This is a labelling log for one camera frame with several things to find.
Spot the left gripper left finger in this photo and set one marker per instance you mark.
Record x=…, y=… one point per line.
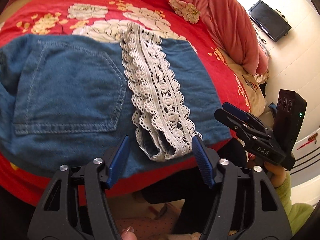
x=57, y=213

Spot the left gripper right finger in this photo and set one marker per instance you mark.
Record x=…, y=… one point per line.
x=245, y=204

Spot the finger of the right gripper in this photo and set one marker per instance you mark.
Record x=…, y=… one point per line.
x=244, y=132
x=248, y=118

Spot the blue denim pants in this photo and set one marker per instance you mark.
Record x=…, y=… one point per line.
x=65, y=100

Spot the light green sleeve forearm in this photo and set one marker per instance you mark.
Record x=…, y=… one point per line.
x=298, y=213

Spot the right hand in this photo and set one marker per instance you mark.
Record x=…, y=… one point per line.
x=278, y=172

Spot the left hand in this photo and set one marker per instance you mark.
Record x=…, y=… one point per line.
x=128, y=234

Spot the beige bed sheet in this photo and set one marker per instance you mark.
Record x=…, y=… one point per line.
x=254, y=96

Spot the black flat television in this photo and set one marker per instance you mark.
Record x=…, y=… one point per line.
x=272, y=23

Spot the terracotta pink quilt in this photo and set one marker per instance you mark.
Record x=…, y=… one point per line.
x=232, y=31

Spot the red floral blanket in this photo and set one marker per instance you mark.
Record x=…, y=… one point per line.
x=173, y=68

